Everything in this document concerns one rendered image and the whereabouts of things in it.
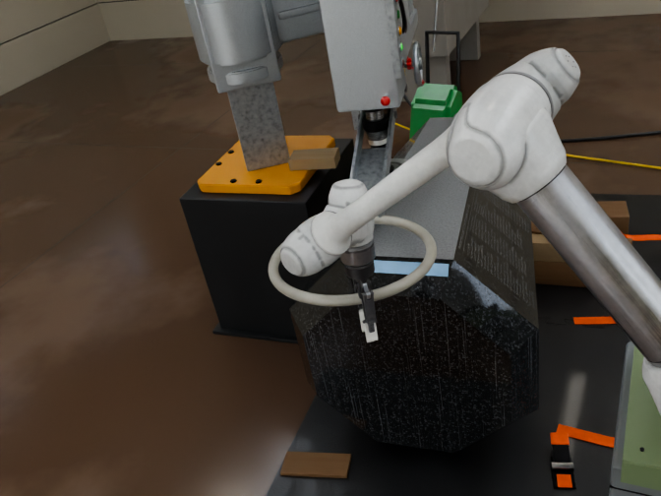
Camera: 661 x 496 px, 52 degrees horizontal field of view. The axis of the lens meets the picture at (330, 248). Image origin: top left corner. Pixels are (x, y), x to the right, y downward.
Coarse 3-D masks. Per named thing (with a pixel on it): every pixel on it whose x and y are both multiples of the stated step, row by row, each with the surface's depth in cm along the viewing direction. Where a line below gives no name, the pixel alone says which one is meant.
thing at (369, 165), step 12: (360, 120) 240; (360, 132) 237; (360, 144) 236; (360, 156) 235; (372, 156) 233; (384, 156) 232; (360, 168) 231; (372, 168) 230; (384, 168) 222; (360, 180) 227; (372, 180) 226
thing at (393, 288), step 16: (400, 224) 206; (416, 224) 202; (432, 240) 192; (272, 256) 198; (432, 256) 185; (272, 272) 190; (416, 272) 178; (288, 288) 181; (384, 288) 174; (400, 288) 175; (320, 304) 175; (336, 304) 174; (352, 304) 173
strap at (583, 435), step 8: (640, 240) 312; (576, 320) 288; (584, 320) 288; (592, 320) 287; (600, 320) 286; (608, 320) 285; (560, 424) 244; (560, 432) 241; (568, 432) 240; (576, 432) 239; (584, 432) 239; (592, 432) 238; (584, 440) 236; (592, 440) 236; (600, 440) 235; (608, 440) 234
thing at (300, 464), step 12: (288, 456) 251; (300, 456) 250; (312, 456) 249; (324, 456) 248; (336, 456) 247; (348, 456) 246; (288, 468) 246; (300, 468) 245; (312, 468) 244; (324, 468) 243; (336, 468) 242; (348, 468) 242
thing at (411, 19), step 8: (400, 0) 220; (400, 8) 226; (400, 16) 238; (408, 16) 259; (416, 16) 285; (400, 24) 237; (408, 24) 259; (416, 24) 284; (408, 32) 258; (408, 40) 257; (408, 48) 256
